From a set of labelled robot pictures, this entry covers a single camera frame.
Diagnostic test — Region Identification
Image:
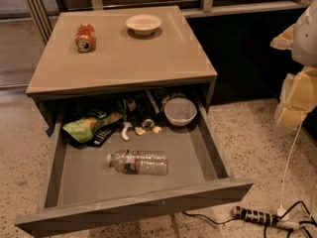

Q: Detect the white cable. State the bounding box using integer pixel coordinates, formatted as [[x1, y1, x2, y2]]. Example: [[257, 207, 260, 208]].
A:
[[276, 121, 305, 220]]

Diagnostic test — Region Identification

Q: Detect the grey open drawer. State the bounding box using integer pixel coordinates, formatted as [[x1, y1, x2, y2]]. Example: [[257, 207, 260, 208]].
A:
[[15, 105, 253, 238]]

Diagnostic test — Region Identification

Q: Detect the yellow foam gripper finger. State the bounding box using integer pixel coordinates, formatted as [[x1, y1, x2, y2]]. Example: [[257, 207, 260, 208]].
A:
[[274, 66, 317, 130], [270, 25, 295, 51]]

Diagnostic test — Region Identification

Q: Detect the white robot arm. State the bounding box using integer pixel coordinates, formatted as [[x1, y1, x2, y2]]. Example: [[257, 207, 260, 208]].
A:
[[270, 0, 317, 133]]

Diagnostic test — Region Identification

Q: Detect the clear plastic water bottle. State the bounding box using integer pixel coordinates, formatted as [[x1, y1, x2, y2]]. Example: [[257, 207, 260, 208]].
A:
[[107, 150, 168, 176]]

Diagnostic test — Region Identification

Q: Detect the green chip bag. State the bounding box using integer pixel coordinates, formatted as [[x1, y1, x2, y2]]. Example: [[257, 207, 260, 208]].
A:
[[62, 111, 123, 143]]

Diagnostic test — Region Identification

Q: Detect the orange soda can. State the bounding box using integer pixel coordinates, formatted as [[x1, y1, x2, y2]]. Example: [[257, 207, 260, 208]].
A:
[[75, 23, 95, 53]]

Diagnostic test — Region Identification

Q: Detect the black snack bag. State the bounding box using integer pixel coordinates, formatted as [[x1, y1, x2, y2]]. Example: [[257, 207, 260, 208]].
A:
[[88, 124, 118, 147]]

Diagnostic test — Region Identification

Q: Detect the small yellow food piece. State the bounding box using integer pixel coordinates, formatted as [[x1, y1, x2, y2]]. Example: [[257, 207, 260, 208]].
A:
[[135, 127, 146, 136]]

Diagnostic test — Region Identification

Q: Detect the small cream food piece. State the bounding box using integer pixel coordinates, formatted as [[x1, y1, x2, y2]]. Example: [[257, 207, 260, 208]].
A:
[[152, 126, 162, 134]]

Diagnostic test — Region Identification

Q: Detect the beige top cabinet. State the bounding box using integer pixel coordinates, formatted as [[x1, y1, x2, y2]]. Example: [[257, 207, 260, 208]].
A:
[[27, 6, 217, 128]]

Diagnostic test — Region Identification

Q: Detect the black power strip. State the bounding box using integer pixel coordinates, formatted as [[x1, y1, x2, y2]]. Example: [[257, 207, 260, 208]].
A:
[[232, 206, 279, 225]]

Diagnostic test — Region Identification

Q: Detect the dark round item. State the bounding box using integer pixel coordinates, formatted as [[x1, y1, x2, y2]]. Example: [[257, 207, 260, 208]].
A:
[[142, 118, 156, 130]]

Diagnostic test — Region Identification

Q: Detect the cream bowl on counter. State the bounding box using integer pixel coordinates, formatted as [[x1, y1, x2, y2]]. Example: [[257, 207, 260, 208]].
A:
[[126, 14, 161, 36]]

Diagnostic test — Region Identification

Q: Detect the white bowl in drawer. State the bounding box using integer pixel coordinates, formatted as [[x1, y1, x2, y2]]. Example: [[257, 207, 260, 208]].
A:
[[163, 98, 197, 127]]

